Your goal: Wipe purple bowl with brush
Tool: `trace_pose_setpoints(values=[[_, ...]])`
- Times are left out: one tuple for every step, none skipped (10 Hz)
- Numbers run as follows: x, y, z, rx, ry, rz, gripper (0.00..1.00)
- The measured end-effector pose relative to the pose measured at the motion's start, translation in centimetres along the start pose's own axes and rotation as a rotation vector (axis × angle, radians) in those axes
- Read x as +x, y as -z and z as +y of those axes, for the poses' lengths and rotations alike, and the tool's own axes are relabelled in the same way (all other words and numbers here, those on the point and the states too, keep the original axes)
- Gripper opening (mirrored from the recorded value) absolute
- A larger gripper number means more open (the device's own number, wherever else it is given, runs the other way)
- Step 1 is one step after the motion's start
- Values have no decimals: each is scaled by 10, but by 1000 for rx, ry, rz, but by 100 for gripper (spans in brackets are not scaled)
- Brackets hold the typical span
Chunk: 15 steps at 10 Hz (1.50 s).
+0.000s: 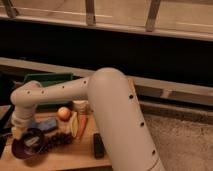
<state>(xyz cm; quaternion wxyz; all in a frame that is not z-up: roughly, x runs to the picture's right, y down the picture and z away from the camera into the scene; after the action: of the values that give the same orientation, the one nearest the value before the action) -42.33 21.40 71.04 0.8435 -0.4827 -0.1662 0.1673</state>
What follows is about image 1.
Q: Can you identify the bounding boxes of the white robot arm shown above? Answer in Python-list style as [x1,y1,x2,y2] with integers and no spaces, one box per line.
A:
[11,68,165,171]

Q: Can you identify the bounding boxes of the orange round fruit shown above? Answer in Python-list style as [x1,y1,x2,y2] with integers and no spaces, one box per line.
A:
[57,107,71,121]

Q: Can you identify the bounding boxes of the orange carrot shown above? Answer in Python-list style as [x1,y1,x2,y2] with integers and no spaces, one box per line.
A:
[77,115,88,139]

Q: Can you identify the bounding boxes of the green bin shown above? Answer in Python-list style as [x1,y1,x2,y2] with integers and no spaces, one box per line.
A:
[23,73,73,109]

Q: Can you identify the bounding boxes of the purple bowl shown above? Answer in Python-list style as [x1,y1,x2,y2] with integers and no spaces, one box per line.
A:
[11,128,45,159]

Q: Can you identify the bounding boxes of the wooden railing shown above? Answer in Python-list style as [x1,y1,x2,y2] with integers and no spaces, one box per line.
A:
[0,0,213,42]

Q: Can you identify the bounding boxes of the white cup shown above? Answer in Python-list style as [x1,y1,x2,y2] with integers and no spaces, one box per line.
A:
[73,100,88,115]

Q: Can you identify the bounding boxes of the blue sponge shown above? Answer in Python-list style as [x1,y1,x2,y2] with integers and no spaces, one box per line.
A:
[30,118,57,132]

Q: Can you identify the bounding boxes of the yellow banana slice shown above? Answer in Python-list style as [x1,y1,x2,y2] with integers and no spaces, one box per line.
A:
[70,112,78,137]

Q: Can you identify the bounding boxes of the black rectangular block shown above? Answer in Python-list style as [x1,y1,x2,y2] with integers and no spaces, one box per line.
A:
[93,133,105,159]

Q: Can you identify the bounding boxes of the dark grape bunch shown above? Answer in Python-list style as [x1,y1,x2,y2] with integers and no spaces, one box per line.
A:
[42,133,73,152]

